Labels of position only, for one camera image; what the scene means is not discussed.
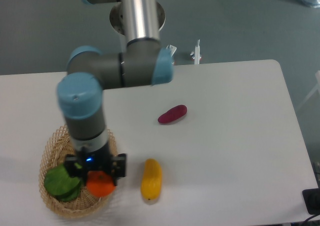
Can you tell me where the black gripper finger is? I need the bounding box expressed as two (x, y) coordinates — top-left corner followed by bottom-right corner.
(64, 154), (87, 179)
(110, 153), (127, 186)

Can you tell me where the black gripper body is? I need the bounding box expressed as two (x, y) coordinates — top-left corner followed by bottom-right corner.
(74, 135), (111, 179)

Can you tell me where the orange fruit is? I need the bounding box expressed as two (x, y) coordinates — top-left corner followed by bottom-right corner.
(85, 170), (116, 198)

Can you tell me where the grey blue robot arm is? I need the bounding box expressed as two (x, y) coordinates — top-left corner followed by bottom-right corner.
(56, 0), (173, 184)

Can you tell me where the woven wicker basket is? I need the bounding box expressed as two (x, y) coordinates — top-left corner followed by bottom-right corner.
(38, 125), (112, 219)

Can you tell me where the green bok choy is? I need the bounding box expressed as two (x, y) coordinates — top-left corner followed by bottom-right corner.
(43, 163), (83, 203)

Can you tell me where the yellow mango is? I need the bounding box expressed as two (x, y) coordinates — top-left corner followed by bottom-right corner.
(140, 158), (163, 201)

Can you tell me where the purple sweet potato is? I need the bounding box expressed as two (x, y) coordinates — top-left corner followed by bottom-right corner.
(157, 104), (188, 125)

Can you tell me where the white stand leg with caster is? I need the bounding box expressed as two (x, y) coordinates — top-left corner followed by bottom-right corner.
(190, 39), (202, 65)

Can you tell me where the black device at edge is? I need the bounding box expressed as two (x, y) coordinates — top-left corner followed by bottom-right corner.
(302, 188), (320, 215)

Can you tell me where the white frame at right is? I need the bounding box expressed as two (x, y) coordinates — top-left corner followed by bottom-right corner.
(295, 70), (320, 112)

